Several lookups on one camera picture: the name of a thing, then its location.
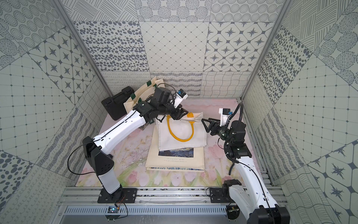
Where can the circuit board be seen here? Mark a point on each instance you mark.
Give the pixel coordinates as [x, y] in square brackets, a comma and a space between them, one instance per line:
[233, 212]
[112, 214]

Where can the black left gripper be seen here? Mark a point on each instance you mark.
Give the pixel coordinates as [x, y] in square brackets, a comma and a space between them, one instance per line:
[173, 112]

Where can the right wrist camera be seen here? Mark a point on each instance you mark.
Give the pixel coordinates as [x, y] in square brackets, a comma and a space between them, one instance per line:
[225, 113]

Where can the aluminium mounting rail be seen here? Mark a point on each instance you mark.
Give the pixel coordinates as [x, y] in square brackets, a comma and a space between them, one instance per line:
[144, 195]

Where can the starry night canvas tote bag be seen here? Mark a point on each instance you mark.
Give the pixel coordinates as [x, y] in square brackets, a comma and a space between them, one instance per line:
[186, 159]

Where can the green handled exhibition tote bag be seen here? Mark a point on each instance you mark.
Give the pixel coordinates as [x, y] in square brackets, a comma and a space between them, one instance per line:
[143, 93]

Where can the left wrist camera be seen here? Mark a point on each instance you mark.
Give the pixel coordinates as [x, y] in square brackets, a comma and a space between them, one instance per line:
[179, 97]

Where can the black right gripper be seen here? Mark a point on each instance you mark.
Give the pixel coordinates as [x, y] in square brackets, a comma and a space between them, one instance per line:
[216, 127]

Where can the black plastic tool case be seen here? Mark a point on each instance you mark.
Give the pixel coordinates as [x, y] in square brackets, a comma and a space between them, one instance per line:
[115, 105]

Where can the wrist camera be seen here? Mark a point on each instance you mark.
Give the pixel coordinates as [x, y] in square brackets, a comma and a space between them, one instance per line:
[179, 97]
[225, 113]

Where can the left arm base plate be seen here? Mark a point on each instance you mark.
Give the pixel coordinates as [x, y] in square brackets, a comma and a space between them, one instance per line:
[126, 195]

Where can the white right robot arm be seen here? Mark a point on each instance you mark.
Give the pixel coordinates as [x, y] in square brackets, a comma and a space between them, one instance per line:
[252, 197]

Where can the right circuit board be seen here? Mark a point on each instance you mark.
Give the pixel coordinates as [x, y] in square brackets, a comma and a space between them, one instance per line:
[233, 212]

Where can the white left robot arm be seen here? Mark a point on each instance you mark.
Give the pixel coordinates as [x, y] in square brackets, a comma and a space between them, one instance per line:
[97, 150]

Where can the yellow handled white bag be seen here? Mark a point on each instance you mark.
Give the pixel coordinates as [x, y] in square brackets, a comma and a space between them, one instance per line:
[187, 132]

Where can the blue handled pliers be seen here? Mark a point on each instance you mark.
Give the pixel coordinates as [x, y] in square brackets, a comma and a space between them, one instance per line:
[231, 168]

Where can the left circuit board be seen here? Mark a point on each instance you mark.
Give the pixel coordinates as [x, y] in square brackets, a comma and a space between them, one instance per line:
[112, 214]

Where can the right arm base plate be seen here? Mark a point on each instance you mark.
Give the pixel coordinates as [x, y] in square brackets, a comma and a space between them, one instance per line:
[216, 196]

